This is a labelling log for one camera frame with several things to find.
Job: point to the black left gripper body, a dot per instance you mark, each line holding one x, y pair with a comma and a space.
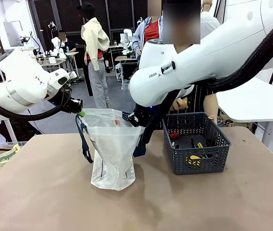
74, 105

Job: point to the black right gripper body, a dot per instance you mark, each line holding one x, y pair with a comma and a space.
142, 116

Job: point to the clear plastic zip bag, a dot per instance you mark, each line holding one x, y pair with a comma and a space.
112, 149

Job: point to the small yellow item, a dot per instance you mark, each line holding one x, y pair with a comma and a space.
186, 103

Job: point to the yellow black utility knife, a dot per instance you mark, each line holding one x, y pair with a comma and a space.
200, 145

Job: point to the yellow round item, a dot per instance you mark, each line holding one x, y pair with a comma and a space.
194, 157

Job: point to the dark grey plastic basket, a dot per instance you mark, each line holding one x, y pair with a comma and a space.
213, 166

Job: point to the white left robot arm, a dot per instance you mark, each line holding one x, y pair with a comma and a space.
18, 81

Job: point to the person's left forearm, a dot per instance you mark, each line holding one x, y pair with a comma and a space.
209, 106

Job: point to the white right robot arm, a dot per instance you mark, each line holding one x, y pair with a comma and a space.
199, 62

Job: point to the black bag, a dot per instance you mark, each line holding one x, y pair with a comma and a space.
18, 130

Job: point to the person's right hand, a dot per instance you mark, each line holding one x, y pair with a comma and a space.
178, 104

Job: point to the person's left hand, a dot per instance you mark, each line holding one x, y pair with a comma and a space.
211, 118

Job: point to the person in striped apron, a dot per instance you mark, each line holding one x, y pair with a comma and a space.
199, 101

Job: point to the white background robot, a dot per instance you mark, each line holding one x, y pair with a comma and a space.
57, 48
126, 41

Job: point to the seated person in black top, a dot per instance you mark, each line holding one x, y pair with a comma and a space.
69, 45

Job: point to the mannequin with beige jacket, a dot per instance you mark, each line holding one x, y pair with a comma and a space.
94, 36

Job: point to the person in blue shirt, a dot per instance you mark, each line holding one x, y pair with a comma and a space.
151, 31

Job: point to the green printed cardboard box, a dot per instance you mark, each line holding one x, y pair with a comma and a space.
4, 157

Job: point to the white table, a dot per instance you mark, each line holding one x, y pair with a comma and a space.
251, 103

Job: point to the person in white shirt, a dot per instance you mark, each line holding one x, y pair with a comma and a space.
208, 24

